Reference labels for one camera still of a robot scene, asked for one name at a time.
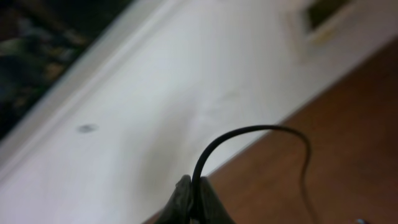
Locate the dark window pane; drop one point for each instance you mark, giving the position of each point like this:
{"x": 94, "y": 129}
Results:
{"x": 40, "y": 40}

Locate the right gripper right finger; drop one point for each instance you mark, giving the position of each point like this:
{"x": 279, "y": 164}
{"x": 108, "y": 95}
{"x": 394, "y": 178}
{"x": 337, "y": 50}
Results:
{"x": 210, "y": 208}

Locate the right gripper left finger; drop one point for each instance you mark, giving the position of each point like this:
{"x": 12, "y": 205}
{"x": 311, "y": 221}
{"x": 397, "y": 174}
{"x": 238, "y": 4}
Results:
{"x": 177, "y": 209}

